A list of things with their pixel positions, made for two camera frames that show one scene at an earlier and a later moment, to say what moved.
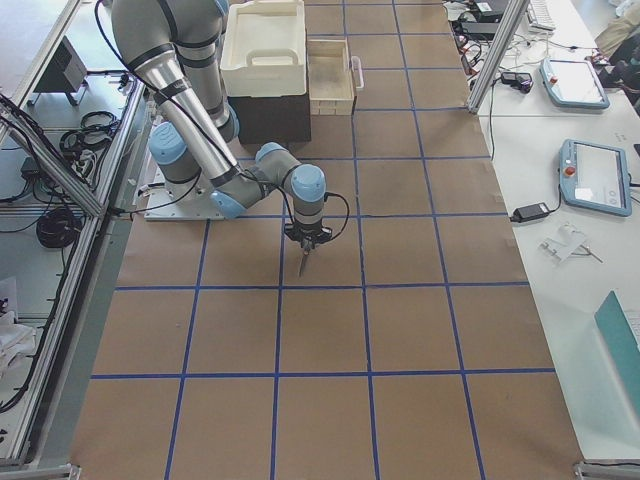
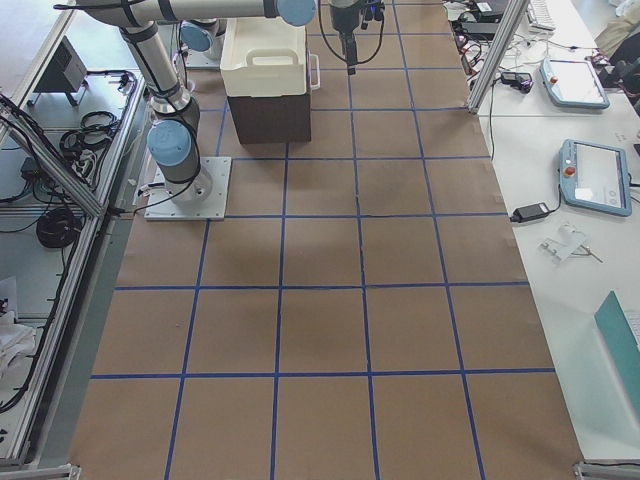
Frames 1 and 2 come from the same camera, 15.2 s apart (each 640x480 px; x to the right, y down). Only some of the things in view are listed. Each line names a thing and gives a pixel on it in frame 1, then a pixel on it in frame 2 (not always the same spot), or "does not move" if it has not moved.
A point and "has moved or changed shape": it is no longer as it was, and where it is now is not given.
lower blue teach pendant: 594,177 does not move
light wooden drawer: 333,77 has moved or changed shape
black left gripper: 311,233 → 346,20
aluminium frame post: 498,54 does not move
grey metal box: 64,73 does not move
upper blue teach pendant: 572,84 does not move
